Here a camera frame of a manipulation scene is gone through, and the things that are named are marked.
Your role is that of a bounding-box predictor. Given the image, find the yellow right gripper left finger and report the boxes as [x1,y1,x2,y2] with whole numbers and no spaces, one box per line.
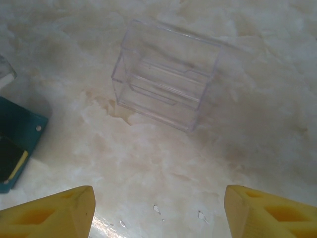
[0,185,96,238]

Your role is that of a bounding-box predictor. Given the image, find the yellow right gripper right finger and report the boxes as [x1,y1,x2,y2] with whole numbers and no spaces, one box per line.
[224,184,317,238]

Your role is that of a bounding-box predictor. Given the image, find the teal card holder wallet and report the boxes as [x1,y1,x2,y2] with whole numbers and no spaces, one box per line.
[0,55,49,194]

